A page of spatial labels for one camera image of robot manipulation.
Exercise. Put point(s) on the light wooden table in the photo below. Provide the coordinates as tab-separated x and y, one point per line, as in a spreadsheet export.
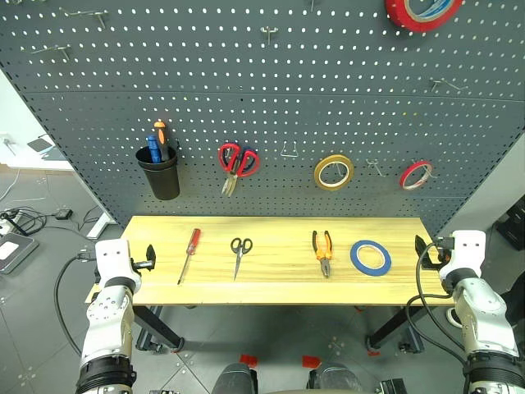
266	292

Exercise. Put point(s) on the yellow tape roll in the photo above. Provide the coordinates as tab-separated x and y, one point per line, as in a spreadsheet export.
319	179

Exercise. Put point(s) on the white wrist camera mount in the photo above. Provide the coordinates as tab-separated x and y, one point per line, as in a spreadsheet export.
112	256
467	248

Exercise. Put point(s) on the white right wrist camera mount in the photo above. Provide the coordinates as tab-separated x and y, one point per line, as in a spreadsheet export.
467	248

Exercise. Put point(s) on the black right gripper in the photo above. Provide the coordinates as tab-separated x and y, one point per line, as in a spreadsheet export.
444	256

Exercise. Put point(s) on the small red tape roll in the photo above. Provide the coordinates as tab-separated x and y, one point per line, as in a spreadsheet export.
406	177

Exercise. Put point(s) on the orange and black pliers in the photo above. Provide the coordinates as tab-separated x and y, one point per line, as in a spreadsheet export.
323	256

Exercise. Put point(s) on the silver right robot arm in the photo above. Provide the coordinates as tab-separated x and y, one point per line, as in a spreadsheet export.
484	316

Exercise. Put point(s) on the black equipment box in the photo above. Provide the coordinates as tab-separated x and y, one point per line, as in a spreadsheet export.
512	227

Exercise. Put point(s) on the orange and black screwdriver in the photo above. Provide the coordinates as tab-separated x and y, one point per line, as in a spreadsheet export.
161	135

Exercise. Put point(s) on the grey flat floor pad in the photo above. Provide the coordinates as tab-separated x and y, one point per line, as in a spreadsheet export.
18	250

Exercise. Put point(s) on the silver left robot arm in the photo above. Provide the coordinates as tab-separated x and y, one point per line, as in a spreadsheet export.
108	320

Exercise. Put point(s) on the dark rounded shape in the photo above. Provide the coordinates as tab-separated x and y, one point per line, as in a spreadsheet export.
234	379
334	379

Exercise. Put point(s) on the white power strip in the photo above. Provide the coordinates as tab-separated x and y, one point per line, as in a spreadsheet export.
6	223

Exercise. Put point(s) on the silver peg hook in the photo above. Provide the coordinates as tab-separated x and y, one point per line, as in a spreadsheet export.
268	32
375	166
86	13
55	49
449	85

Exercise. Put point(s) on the black plastic cup holder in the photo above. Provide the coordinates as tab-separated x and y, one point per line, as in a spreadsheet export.
161	180

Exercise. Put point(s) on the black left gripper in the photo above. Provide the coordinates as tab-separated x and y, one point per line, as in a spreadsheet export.
139	265

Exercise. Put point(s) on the blue tape roll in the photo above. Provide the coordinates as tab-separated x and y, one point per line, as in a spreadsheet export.
356	262

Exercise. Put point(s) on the black power adapter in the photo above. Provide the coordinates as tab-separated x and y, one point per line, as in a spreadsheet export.
64	213

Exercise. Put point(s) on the grey pegboard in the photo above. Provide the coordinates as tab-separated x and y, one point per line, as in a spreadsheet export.
262	115

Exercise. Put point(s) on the black table leg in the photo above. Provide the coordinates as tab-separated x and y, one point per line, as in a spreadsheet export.
393	328
158	326

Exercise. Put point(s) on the large red tape roll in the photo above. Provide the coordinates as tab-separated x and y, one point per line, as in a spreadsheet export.
400	16

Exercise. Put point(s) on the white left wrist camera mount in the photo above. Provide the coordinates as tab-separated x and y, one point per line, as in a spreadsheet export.
112	256

